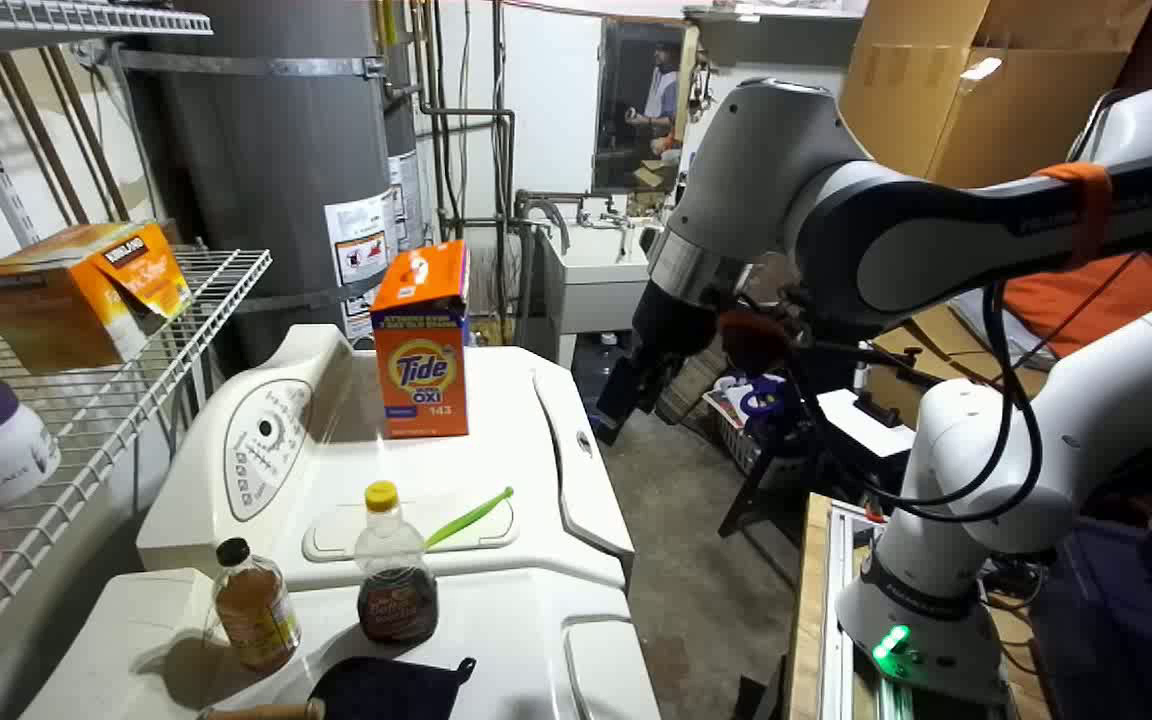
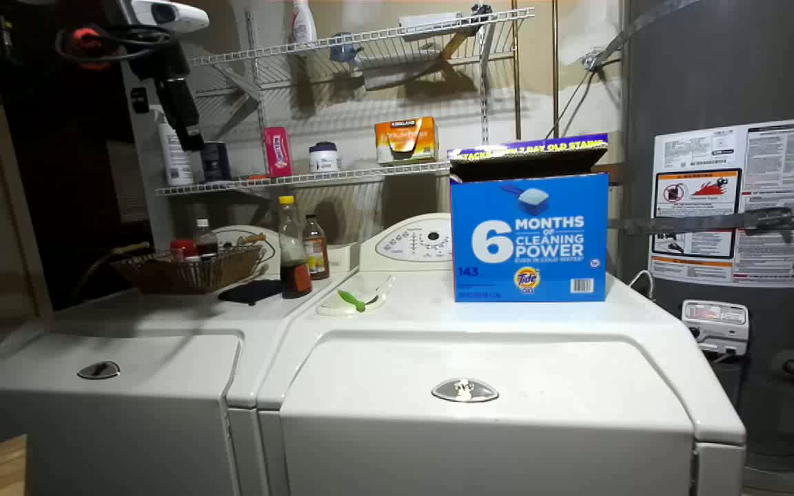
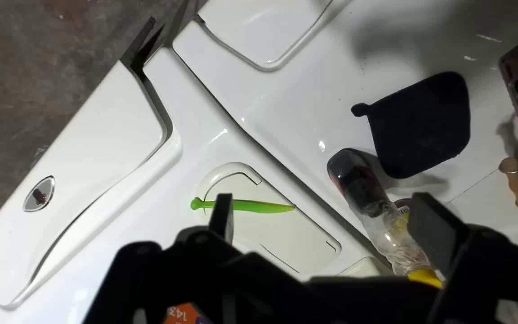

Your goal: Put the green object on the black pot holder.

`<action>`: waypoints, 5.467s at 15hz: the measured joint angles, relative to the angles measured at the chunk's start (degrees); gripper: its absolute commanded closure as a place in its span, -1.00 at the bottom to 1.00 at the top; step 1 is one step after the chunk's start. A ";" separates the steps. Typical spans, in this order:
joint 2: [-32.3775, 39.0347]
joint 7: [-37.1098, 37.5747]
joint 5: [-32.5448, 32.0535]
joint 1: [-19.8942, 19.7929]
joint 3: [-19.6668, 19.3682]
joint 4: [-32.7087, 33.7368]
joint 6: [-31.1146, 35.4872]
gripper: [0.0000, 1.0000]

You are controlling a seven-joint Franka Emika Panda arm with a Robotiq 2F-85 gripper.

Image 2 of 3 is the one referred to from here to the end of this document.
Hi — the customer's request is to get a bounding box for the green object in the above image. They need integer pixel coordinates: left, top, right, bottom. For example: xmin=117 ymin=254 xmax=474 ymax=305
xmin=336 ymin=289 xmax=380 ymax=315

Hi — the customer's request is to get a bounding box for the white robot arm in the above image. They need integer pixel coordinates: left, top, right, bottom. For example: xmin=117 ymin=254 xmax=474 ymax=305
xmin=15 ymin=0 xmax=211 ymax=152

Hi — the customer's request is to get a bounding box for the black pot holder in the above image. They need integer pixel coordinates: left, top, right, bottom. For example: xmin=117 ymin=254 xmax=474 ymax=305
xmin=221 ymin=282 xmax=283 ymax=305

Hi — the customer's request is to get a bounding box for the brown liquid bottle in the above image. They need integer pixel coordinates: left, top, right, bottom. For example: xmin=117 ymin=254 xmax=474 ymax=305
xmin=303 ymin=214 xmax=328 ymax=282

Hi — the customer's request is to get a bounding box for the yellow-cap dark sauce bottle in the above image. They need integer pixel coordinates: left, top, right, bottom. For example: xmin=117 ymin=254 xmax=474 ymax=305
xmin=278 ymin=194 xmax=312 ymax=299

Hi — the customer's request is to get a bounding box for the orange cardboard box on shelf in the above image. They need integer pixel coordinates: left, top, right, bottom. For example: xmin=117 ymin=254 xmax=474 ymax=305
xmin=376 ymin=115 xmax=440 ymax=166

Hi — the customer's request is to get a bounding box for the white tub with dark lid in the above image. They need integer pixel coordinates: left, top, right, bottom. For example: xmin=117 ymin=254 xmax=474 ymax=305
xmin=310 ymin=140 xmax=339 ymax=175

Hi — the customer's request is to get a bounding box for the blue Tide detergent box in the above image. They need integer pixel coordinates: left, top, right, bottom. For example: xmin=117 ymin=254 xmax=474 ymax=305
xmin=447 ymin=132 xmax=609 ymax=303

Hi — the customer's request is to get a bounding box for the right white washing machine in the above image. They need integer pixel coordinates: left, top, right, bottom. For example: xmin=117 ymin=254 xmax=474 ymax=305
xmin=259 ymin=213 xmax=746 ymax=496

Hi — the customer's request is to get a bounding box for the pink box on shelf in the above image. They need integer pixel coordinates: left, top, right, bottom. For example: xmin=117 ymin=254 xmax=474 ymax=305
xmin=265 ymin=126 xmax=294 ymax=179

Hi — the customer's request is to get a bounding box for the wicker basket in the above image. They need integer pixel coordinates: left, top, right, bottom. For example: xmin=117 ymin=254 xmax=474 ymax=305
xmin=114 ymin=238 xmax=265 ymax=296

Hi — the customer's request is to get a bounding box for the white spray bottle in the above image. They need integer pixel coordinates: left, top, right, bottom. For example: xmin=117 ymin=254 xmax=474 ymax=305
xmin=152 ymin=104 xmax=193 ymax=187

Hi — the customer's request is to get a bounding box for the left white dryer machine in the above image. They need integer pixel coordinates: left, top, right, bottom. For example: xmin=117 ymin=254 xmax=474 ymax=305
xmin=0 ymin=223 xmax=363 ymax=496

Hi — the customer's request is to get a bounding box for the grey water heater tank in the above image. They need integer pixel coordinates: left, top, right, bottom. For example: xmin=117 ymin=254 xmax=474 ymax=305
xmin=620 ymin=0 xmax=794 ymax=469

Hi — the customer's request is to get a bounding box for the white wire shelf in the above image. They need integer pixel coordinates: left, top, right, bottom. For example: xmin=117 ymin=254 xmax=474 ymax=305
xmin=157 ymin=163 xmax=449 ymax=199

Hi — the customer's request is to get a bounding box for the upper wire shelf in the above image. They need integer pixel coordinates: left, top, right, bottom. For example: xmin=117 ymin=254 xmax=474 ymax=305
xmin=190 ymin=8 xmax=532 ymax=73

